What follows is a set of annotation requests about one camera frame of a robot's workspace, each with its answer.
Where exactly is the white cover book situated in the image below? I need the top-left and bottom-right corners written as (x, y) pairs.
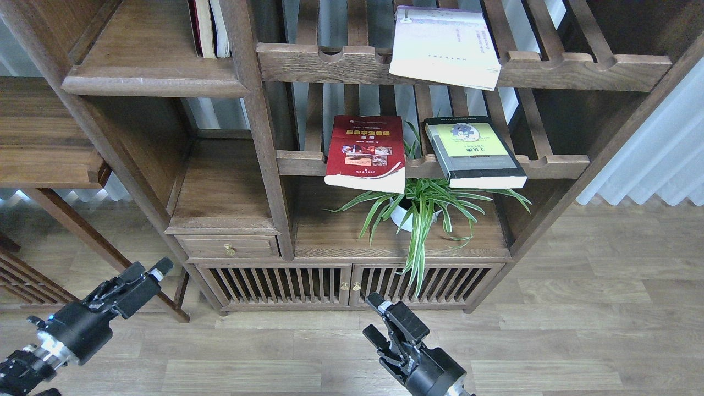
top-left (389, 5), bottom-right (501, 91)

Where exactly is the green spider plant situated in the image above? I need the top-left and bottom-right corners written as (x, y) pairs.
top-left (327, 121), bottom-right (532, 298)

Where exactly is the large wooden bookshelf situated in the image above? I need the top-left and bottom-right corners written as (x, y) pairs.
top-left (2, 1), bottom-right (702, 313)

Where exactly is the brass drawer knob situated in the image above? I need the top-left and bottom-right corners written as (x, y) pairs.
top-left (224, 244), bottom-right (237, 256)

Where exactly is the dark red upright book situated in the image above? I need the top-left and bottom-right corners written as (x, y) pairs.
top-left (187, 0), bottom-right (203, 56)

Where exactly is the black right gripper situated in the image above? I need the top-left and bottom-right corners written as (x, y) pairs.
top-left (362, 292), bottom-right (468, 395)

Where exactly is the green grey cover book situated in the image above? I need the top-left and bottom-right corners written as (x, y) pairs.
top-left (425, 116), bottom-right (527, 190)

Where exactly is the wooden side table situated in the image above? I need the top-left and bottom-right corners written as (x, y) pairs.
top-left (0, 77), bottom-right (191, 324)

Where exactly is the white plant pot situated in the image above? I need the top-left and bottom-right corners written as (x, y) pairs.
top-left (387, 197), bottom-right (442, 232)

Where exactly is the red cover book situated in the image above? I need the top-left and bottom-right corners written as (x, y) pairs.
top-left (324, 115), bottom-right (405, 193)

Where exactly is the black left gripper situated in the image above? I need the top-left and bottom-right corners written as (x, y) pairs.
top-left (29, 257), bottom-right (174, 366)

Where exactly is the white curtain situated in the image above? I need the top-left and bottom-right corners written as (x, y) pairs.
top-left (576, 60), bottom-right (703, 206)

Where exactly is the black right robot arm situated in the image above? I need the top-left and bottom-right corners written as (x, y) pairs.
top-left (363, 293), bottom-right (468, 395)

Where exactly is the beige upright book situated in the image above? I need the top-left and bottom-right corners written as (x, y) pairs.
top-left (194, 1), bottom-right (216, 59)

